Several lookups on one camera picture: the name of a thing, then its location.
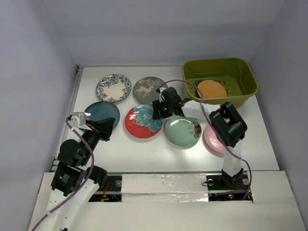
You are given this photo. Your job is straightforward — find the pink plate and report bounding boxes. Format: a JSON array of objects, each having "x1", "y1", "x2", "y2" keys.
[{"x1": 204, "y1": 125, "x2": 223, "y2": 156}]

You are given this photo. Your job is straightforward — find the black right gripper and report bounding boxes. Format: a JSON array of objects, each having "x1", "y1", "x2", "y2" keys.
[{"x1": 152, "y1": 99, "x2": 173, "y2": 120}]

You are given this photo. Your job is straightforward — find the olive green plastic bin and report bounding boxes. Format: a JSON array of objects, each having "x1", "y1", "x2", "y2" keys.
[{"x1": 182, "y1": 57, "x2": 258, "y2": 108}]

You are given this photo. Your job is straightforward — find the red plate with teal flower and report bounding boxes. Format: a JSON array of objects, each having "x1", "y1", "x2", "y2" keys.
[{"x1": 124, "y1": 104, "x2": 163, "y2": 139}]

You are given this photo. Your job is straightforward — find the woven bamboo round tray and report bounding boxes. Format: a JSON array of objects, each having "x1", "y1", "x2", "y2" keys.
[{"x1": 197, "y1": 80, "x2": 227, "y2": 99}]

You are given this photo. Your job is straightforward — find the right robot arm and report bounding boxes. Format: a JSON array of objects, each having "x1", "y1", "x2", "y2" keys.
[{"x1": 153, "y1": 87, "x2": 247, "y2": 191}]

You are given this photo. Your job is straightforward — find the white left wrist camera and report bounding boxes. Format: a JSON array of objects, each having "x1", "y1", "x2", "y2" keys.
[{"x1": 68, "y1": 112, "x2": 88, "y2": 129}]

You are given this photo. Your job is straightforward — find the grey deer plate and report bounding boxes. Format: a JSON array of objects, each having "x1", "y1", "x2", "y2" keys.
[{"x1": 133, "y1": 77, "x2": 167, "y2": 105}]

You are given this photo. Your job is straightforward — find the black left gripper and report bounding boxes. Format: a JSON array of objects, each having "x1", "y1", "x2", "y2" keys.
[{"x1": 80, "y1": 116, "x2": 116, "y2": 164}]

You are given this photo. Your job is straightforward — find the dark teal blossom plate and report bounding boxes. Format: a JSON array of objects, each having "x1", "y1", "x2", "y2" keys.
[{"x1": 84, "y1": 101, "x2": 120, "y2": 128}]

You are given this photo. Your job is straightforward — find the blue floral white plate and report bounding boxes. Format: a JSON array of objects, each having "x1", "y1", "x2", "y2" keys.
[{"x1": 96, "y1": 74, "x2": 132, "y2": 103}]

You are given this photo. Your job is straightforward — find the mint green flower plate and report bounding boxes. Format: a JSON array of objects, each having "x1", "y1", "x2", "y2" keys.
[{"x1": 165, "y1": 115, "x2": 202, "y2": 147}]

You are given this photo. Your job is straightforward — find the white foil-covered base panel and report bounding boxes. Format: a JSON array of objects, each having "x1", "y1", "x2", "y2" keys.
[{"x1": 121, "y1": 173, "x2": 208, "y2": 203}]

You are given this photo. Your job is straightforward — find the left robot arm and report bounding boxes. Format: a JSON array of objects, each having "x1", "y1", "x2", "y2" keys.
[{"x1": 39, "y1": 116, "x2": 115, "y2": 231}]

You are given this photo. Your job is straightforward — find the aluminium table edge rail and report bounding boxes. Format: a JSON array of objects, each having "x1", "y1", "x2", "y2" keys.
[{"x1": 49, "y1": 64, "x2": 84, "y2": 172}]

